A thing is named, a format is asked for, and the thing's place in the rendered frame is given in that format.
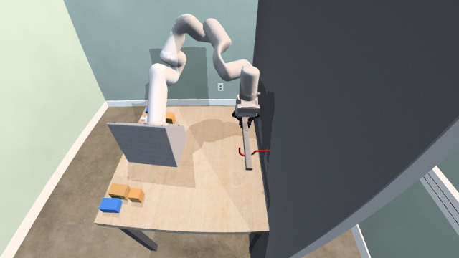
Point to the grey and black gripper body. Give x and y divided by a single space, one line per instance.
238 101

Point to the dark grey wall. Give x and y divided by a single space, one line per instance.
359 100

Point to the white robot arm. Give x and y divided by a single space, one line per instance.
161 75

